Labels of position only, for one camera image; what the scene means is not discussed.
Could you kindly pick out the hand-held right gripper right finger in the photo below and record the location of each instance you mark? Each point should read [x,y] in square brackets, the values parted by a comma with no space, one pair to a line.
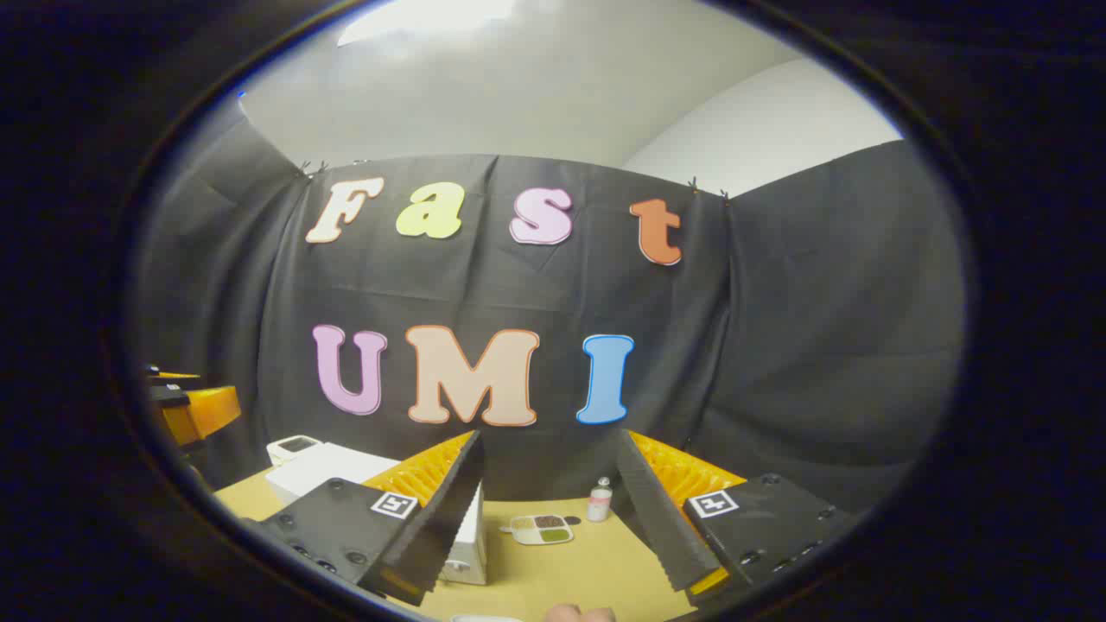
[661,527]

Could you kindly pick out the white device with dark screen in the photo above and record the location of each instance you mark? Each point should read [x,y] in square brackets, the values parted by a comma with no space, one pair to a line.
[294,447]

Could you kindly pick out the white divided snack dish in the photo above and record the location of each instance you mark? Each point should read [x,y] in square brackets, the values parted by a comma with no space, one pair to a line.
[540,529]

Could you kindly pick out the white oval plate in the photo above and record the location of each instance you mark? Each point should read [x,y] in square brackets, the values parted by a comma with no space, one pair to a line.
[484,618]

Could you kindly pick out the white microwave oven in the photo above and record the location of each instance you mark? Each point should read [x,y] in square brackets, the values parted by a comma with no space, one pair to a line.
[320,471]

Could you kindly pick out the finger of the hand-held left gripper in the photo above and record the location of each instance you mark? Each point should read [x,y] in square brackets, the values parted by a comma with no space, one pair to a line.
[203,415]
[173,377]

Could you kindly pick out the small pink label bottle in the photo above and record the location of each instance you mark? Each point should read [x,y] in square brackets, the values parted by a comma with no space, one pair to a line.
[599,503]

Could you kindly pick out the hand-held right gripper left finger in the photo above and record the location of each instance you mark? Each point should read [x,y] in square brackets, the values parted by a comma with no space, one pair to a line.
[441,527]

